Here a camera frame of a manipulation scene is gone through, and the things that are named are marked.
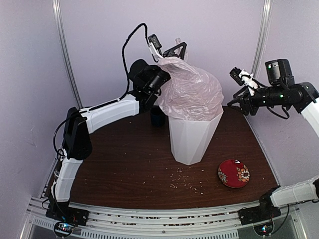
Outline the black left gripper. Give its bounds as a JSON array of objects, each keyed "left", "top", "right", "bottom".
[{"left": 149, "top": 41, "right": 187, "bottom": 93}]

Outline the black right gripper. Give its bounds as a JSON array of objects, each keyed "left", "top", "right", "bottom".
[{"left": 227, "top": 84, "right": 285, "bottom": 116}]

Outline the translucent pink plastic bag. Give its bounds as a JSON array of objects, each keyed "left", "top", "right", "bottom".
[{"left": 157, "top": 37, "right": 224, "bottom": 122}]

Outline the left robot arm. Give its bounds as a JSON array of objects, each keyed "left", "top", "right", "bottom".
[{"left": 46, "top": 59, "right": 171, "bottom": 226}]

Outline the white faceted trash bin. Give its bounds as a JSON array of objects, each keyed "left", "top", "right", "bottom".
[{"left": 168, "top": 107, "right": 224, "bottom": 165}]

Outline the dark blue enamel mug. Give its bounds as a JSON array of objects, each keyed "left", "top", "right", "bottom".
[{"left": 150, "top": 109, "right": 165, "bottom": 127}]

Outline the red floral plate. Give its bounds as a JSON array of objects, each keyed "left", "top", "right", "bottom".
[{"left": 217, "top": 159, "right": 250, "bottom": 189}]

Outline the right base circuit board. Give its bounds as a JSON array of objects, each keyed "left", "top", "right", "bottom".
[{"left": 254, "top": 222, "right": 274, "bottom": 237}]

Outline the base circuit board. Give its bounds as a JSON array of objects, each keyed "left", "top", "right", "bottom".
[
  {"left": 53, "top": 222, "right": 74, "bottom": 237},
  {"left": 254, "top": 222, "right": 274, "bottom": 237}
]

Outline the left base circuit board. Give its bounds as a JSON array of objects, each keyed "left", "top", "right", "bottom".
[{"left": 53, "top": 222, "right": 74, "bottom": 237}]

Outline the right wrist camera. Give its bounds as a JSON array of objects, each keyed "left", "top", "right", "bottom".
[{"left": 229, "top": 67, "right": 259, "bottom": 96}]

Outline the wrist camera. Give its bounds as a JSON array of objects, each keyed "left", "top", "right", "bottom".
[
  {"left": 229, "top": 67, "right": 259, "bottom": 96},
  {"left": 148, "top": 34, "right": 163, "bottom": 62}
]

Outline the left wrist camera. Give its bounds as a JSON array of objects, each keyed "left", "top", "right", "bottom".
[{"left": 148, "top": 34, "right": 163, "bottom": 62}]

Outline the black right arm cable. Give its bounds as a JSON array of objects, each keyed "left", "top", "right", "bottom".
[{"left": 268, "top": 104, "right": 291, "bottom": 120}]

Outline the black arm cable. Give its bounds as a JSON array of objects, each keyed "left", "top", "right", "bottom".
[
  {"left": 268, "top": 104, "right": 291, "bottom": 120},
  {"left": 52, "top": 23, "right": 153, "bottom": 160}
]

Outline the aluminium corner post right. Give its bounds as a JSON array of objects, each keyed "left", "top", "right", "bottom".
[{"left": 251, "top": 0, "right": 273, "bottom": 78}]

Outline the aluminium corner post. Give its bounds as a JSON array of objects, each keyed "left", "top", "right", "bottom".
[
  {"left": 251, "top": 0, "right": 273, "bottom": 78},
  {"left": 52, "top": 0, "right": 83, "bottom": 109}
]

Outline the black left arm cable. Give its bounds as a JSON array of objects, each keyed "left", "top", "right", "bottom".
[{"left": 52, "top": 23, "right": 153, "bottom": 160}]

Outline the aluminium front rail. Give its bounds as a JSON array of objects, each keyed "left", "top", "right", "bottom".
[{"left": 18, "top": 197, "right": 307, "bottom": 239}]

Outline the aluminium corner post left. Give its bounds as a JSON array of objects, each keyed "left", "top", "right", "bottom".
[{"left": 52, "top": 0, "right": 83, "bottom": 109}]

